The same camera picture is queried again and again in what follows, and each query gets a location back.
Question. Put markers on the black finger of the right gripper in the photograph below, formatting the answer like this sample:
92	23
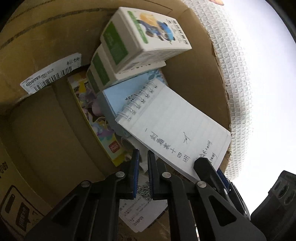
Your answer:
218	181

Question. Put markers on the white green card box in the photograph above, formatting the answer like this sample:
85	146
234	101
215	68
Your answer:
136	37
101	75

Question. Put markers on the pink Hello Kitty mat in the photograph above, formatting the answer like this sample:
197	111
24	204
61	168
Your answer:
216	19

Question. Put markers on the white spiral notebook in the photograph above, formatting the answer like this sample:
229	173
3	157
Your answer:
173	129

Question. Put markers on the light blue book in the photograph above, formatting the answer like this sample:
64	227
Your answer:
112	99

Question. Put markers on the colourful cartoon sticker book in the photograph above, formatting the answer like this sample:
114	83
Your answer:
98	122

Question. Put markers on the white green card box top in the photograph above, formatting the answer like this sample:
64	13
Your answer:
136	37

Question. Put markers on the brown cardboard box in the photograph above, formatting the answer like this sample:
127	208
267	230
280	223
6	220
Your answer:
47	146

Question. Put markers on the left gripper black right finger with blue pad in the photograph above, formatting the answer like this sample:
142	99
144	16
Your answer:
196	210

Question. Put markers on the white barcode label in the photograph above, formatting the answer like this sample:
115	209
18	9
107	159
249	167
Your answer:
51	73

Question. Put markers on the white green card box lower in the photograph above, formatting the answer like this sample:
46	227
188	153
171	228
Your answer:
101	75

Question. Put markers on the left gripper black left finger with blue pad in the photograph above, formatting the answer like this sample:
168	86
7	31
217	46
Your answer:
91	210

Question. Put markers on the white shipping label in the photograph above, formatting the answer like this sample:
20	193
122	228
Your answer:
142	211

